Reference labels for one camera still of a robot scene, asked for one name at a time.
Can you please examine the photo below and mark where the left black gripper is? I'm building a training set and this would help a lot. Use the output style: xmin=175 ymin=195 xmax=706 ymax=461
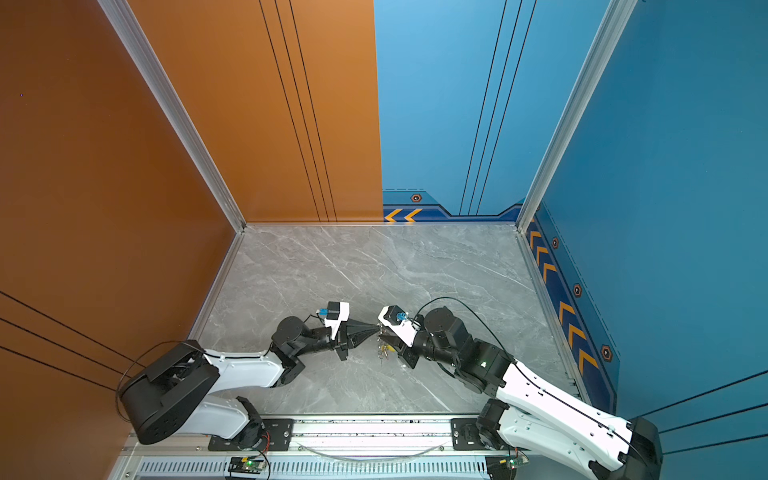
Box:
xmin=293 ymin=320 xmax=377 ymax=364

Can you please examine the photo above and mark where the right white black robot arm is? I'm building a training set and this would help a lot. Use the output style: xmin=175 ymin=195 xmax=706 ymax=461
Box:
xmin=378 ymin=305 xmax=663 ymax=479

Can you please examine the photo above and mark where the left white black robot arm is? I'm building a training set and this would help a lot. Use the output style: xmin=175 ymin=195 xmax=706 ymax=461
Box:
xmin=117 ymin=316 xmax=379 ymax=450

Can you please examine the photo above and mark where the right green circuit board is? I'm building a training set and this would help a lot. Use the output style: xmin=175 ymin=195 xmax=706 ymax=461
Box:
xmin=485 ymin=455 xmax=529 ymax=480

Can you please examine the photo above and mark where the green circuit board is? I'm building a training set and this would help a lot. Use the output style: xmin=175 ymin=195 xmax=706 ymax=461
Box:
xmin=227 ymin=456 xmax=269 ymax=479
xmin=485 ymin=455 xmax=529 ymax=480

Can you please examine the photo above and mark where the left green circuit board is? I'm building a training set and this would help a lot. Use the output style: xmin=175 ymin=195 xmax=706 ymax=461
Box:
xmin=227 ymin=456 xmax=269 ymax=479

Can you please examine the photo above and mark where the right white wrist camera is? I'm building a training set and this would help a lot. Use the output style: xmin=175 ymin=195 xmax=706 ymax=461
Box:
xmin=378 ymin=305 xmax=421 ymax=346

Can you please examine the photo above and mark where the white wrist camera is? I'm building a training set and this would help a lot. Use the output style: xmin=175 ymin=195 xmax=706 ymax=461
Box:
xmin=378 ymin=305 xmax=421 ymax=346
xmin=317 ymin=301 xmax=350 ymax=340

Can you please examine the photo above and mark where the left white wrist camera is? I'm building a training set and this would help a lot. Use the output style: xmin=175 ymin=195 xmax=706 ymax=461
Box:
xmin=317 ymin=301 xmax=350 ymax=340

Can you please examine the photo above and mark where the aluminium front rail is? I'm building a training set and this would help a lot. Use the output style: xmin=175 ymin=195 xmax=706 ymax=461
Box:
xmin=119 ymin=413 xmax=601 ymax=457

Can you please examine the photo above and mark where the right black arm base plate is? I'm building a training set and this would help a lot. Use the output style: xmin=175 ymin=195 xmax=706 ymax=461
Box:
xmin=449 ymin=418 xmax=512 ymax=451

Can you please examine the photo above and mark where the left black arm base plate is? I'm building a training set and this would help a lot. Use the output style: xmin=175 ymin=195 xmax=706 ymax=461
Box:
xmin=207 ymin=418 xmax=295 ymax=452

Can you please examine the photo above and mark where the white slotted cable duct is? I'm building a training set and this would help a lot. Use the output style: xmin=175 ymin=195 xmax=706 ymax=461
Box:
xmin=134 ymin=456 xmax=489 ymax=479

